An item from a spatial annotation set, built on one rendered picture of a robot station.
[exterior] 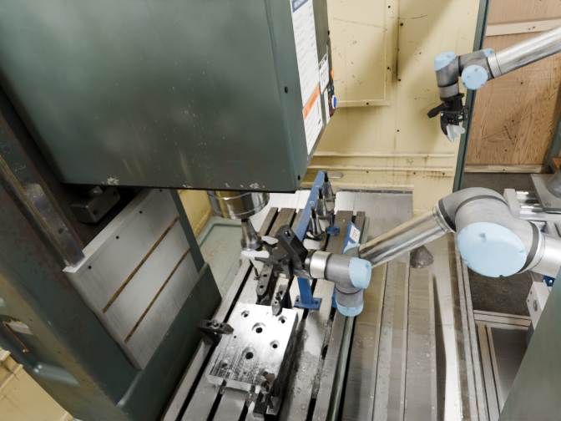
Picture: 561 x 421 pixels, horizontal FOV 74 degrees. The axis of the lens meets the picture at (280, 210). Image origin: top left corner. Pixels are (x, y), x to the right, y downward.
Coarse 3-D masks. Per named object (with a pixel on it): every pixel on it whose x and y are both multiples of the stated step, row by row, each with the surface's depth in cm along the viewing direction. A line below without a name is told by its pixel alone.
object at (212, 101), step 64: (0, 0) 69; (64, 0) 65; (128, 0) 62; (192, 0) 59; (256, 0) 56; (320, 0) 87; (0, 64) 79; (64, 64) 74; (128, 64) 70; (192, 64) 66; (256, 64) 63; (64, 128) 85; (128, 128) 79; (192, 128) 74; (256, 128) 70; (256, 192) 80
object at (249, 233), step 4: (240, 220) 104; (248, 220) 103; (244, 224) 103; (248, 224) 103; (244, 228) 104; (248, 228) 104; (252, 228) 105; (244, 232) 105; (248, 232) 104; (252, 232) 105; (244, 236) 106; (248, 236) 105; (252, 236) 105; (256, 236) 106; (244, 240) 106; (248, 240) 105; (252, 240) 106
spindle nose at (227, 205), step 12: (216, 192) 90; (228, 192) 89; (240, 192) 89; (252, 192) 90; (216, 204) 92; (228, 204) 91; (240, 204) 91; (252, 204) 92; (264, 204) 95; (228, 216) 94; (240, 216) 93
